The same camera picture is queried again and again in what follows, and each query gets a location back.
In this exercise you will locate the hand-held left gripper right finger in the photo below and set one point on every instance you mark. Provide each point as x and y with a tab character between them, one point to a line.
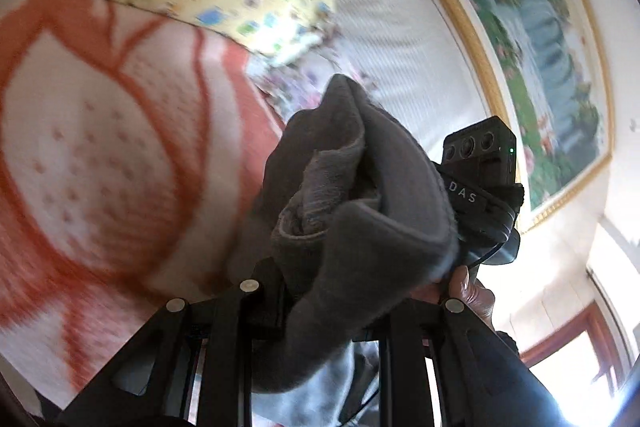
410	357

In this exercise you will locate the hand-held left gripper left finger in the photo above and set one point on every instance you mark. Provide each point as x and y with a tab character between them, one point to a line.
225	332

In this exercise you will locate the grey fleece pants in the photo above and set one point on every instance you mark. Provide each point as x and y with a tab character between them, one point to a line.
360	232

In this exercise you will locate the person's right forearm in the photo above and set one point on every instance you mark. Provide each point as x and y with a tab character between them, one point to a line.
535	387

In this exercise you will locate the person's right hand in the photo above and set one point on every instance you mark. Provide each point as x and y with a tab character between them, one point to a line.
475	302

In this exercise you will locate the gold framed landscape painting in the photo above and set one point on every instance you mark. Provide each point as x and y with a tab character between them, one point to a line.
525	32

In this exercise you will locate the white striped back cushion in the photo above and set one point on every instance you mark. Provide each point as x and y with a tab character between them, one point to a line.
400	47

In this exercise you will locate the wooden framed window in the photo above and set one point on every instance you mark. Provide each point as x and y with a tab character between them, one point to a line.
600	327

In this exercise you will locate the floral pillow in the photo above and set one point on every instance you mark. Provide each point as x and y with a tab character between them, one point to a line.
295	92

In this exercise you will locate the orange and white patterned blanket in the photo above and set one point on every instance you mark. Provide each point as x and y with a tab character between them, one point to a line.
100	132

